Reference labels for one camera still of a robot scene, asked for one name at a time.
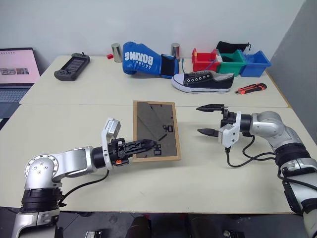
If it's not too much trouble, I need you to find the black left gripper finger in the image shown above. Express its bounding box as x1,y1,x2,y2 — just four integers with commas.
126,146,157,159
125,139,158,151

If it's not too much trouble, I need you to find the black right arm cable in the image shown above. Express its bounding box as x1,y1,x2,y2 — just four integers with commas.
224,135,277,168

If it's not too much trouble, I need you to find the red plastic bin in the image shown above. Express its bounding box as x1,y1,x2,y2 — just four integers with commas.
191,48,221,73

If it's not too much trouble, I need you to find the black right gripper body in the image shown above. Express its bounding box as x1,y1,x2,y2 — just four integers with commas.
220,106,238,130

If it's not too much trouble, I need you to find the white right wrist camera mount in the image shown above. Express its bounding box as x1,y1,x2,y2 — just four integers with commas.
217,111,242,149

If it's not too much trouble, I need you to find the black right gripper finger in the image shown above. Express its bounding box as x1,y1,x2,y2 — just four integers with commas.
196,104,225,114
197,127,220,138

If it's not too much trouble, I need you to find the silver metal can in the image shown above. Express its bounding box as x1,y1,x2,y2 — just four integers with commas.
170,42,181,60
110,43,123,63

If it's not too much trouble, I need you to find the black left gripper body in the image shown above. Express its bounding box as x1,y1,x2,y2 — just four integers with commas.
107,138,131,167

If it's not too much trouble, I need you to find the wooden picture frame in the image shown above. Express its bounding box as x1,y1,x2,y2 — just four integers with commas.
132,100,182,163

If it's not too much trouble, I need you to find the dark rounded shape under table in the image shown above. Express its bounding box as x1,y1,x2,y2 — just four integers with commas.
129,215,152,238

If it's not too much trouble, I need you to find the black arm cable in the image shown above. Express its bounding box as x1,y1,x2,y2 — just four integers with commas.
224,135,277,168
58,169,110,207

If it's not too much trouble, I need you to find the black drawstring pouch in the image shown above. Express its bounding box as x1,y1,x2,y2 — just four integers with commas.
215,40,252,54

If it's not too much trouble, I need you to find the green plastic bin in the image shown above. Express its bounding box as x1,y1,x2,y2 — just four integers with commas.
217,49,247,77

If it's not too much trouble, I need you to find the orange black utility knife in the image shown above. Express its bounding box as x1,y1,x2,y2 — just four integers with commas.
234,83,268,96

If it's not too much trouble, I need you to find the blue boxing glove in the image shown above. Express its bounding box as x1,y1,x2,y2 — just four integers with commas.
122,41,180,80

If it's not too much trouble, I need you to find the black handheld game console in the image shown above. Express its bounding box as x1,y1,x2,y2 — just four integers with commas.
53,52,91,82

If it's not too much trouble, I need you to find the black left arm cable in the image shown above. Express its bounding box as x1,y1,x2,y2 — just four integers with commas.
58,169,110,207

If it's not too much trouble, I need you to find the black white canvas sneaker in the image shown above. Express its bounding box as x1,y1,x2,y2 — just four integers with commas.
171,70,235,94

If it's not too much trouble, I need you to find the open laptop computer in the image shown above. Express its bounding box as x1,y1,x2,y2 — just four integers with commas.
0,47,42,120

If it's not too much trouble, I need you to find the blue plastic bin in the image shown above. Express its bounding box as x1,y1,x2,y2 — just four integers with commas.
240,50,272,78

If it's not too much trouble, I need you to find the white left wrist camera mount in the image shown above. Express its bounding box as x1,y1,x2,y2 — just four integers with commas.
100,118,122,171

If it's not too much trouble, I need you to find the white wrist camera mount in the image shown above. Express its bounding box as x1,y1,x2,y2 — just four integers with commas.
217,111,242,149
100,118,122,171

